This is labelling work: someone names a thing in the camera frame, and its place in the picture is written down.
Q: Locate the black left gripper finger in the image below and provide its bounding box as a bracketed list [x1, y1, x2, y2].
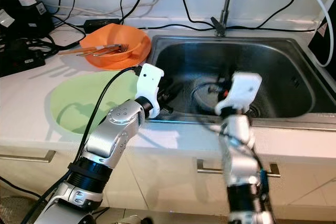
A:
[160, 74, 178, 98]

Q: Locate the white bowl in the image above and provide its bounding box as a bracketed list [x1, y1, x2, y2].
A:
[181, 77, 229, 114]

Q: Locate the light green plate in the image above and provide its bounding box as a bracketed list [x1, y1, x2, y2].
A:
[50, 71, 142, 134]

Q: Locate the white kitchen cabinet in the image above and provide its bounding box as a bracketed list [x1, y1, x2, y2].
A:
[0, 140, 336, 219]

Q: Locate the metal sink faucet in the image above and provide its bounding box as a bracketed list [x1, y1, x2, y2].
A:
[210, 0, 268, 37]

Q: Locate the stainless steel sink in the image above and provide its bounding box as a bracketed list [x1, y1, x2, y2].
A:
[144, 35, 336, 130]

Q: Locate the orange plastic bowl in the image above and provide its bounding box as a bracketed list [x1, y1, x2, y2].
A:
[79, 23, 151, 63]

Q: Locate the small black power brick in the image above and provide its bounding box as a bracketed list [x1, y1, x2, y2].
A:
[83, 18, 120, 28]

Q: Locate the black power strip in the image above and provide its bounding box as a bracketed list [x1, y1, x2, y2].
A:
[0, 46, 47, 77]

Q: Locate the black boxy electrical device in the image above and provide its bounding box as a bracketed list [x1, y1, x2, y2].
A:
[0, 0, 54, 44]

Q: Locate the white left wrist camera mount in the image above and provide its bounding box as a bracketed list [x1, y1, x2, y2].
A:
[136, 63, 165, 119]

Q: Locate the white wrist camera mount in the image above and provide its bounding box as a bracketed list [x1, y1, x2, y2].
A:
[214, 72, 263, 115]
[136, 63, 165, 119]

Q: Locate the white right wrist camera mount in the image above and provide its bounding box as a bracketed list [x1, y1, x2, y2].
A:
[214, 72, 263, 115]

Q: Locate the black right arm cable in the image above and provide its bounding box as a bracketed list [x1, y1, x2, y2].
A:
[191, 81, 268, 183]

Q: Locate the wooden handled fork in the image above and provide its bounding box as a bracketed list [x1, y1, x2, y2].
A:
[79, 43, 130, 57]

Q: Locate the silver bar cabinet handle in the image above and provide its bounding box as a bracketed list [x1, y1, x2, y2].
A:
[0, 150, 57, 163]
[196, 158, 281, 178]

